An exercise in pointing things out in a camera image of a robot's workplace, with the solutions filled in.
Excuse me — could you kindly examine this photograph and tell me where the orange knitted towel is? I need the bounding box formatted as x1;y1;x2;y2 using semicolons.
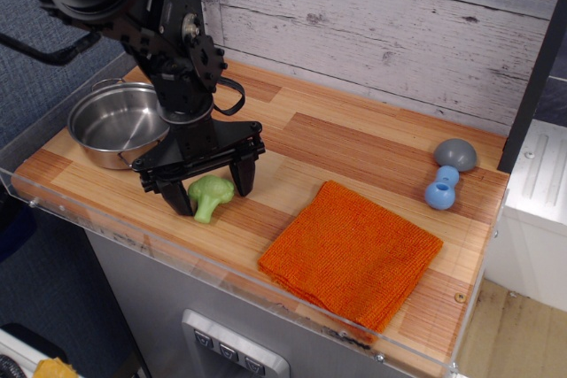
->
258;181;443;333

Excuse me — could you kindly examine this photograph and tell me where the stainless steel pot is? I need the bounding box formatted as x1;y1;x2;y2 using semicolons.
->
67;80;169;170

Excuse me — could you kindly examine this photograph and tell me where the yellow object at bottom-left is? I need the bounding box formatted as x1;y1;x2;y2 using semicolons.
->
33;358;79;378

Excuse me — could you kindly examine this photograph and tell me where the green toy broccoli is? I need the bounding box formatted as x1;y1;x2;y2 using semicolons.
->
188;175;235;224

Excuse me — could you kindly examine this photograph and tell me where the silver dispenser button panel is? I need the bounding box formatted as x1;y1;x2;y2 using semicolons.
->
182;309;291;377

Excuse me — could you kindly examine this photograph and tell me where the blue dumbbell-shaped toy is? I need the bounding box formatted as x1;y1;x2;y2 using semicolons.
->
424;166;460;211

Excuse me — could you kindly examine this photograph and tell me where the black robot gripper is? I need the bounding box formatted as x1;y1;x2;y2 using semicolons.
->
132;118;265;216

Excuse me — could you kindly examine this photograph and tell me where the dark grey right post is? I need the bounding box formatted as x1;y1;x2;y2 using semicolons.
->
497;0;566;174

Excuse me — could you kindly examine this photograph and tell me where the grey toy cabinet front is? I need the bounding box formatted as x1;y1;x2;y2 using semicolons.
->
87;232;406;377

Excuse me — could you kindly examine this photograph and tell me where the grey half-dome toy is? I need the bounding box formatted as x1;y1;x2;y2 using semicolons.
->
433;138;478;172

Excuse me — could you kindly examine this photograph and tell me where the white ridged side unit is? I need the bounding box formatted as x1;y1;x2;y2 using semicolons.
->
485;120;566;311

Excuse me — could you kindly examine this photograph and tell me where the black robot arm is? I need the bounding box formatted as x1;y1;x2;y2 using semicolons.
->
39;0;265;215

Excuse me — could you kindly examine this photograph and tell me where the clear acrylic edge guard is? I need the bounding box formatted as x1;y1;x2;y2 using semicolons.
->
1;150;509;377

